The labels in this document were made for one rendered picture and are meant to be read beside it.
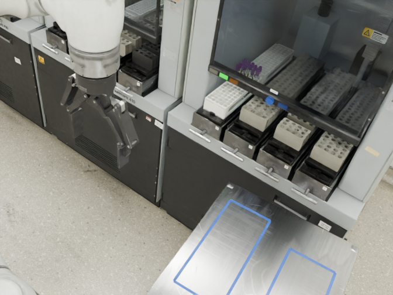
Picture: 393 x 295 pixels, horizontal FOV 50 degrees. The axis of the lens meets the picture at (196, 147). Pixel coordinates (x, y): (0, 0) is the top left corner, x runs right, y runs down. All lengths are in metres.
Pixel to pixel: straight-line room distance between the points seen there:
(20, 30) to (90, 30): 1.64
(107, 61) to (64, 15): 0.10
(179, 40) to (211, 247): 0.83
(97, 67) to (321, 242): 0.89
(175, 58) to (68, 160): 1.12
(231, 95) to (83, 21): 1.08
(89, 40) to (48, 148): 1.99
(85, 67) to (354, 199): 1.16
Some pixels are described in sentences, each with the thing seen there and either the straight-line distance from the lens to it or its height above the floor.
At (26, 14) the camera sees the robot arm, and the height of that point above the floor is 1.48.
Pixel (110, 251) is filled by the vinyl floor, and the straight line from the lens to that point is 2.20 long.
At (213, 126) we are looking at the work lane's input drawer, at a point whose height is 0.79.
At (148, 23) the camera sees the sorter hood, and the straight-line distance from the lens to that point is 1.76.
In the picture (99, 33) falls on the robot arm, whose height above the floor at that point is 1.50.
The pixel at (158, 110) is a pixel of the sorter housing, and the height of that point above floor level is 0.72.
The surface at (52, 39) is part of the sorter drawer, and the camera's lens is 2.16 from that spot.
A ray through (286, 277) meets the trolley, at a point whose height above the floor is 0.82.
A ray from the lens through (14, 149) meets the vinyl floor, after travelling 2.72.
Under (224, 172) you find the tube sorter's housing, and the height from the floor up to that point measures 0.59.
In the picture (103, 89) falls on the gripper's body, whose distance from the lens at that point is 0.81.
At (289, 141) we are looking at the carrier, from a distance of 1.60.
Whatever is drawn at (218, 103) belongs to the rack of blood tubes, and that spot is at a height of 0.86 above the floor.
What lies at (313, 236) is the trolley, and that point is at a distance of 1.37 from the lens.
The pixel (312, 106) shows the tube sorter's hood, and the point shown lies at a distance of 1.49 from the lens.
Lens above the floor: 1.86
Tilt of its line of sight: 44 degrees down
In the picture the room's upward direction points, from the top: 10 degrees clockwise
